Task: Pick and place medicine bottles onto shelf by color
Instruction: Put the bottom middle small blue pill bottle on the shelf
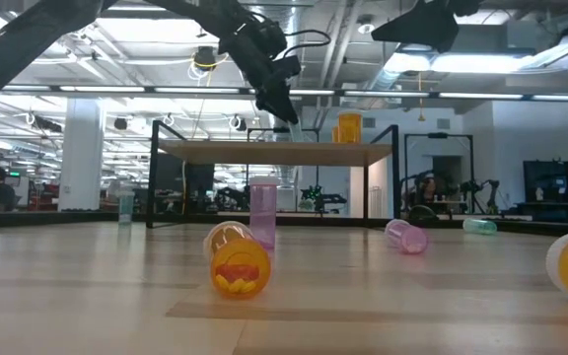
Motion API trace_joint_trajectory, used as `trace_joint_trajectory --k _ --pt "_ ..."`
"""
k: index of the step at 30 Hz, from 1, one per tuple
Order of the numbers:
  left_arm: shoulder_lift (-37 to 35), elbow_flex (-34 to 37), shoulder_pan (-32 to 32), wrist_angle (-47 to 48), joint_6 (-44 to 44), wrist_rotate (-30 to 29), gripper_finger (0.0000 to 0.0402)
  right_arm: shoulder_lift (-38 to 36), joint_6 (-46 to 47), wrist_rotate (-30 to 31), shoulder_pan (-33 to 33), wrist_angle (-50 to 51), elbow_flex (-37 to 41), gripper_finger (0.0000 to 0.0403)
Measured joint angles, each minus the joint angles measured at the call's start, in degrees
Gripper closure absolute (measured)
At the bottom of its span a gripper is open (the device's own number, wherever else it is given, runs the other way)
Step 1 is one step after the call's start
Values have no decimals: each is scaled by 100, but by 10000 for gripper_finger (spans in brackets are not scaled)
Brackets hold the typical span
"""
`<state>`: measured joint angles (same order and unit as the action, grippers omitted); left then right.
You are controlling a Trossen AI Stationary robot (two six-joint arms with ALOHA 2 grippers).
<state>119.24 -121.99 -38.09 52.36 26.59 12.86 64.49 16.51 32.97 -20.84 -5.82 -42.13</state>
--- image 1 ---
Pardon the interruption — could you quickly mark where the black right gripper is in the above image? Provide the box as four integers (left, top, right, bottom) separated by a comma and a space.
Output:
371, 0, 482, 54

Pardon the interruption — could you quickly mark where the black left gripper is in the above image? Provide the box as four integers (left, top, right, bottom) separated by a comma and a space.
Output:
239, 46, 300, 126

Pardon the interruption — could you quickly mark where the overhead LED light bar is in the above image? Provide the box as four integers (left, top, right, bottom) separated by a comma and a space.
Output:
0, 85, 568, 102

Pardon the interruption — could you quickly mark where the pink pill bottle white cap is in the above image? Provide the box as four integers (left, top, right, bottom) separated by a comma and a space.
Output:
248, 176, 279, 250
385, 219, 429, 255

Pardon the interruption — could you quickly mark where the black monitor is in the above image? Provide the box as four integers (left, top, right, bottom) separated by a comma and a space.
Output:
155, 162, 215, 214

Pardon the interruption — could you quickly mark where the orange bottle with visible pills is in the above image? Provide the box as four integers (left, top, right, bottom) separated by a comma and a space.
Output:
202, 221, 272, 301

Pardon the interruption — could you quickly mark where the black equipment rack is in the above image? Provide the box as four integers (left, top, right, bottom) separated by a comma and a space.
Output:
523, 157, 568, 224

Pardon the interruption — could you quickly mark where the white building column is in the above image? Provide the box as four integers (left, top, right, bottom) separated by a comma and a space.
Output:
57, 97, 106, 212

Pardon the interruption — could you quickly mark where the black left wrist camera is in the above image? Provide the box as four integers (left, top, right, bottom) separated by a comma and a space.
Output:
272, 54, 302, 79

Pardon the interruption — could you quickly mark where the wooden shelf black metal frame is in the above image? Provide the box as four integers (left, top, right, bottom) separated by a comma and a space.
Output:
149, 119, 401, 229

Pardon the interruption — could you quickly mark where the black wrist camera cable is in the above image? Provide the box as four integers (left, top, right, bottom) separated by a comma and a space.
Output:
283, 28, 332, 61

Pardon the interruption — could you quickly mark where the black ceiling cable reel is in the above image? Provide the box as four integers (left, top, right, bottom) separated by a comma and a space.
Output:
192, 44, 219, 73

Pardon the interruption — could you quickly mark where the black background rig frame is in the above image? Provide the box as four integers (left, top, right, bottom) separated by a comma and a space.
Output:
404, 131, 475, 214

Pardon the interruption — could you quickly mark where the black aluminium table frame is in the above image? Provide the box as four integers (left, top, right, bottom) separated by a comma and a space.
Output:
0, 209, 568, 238

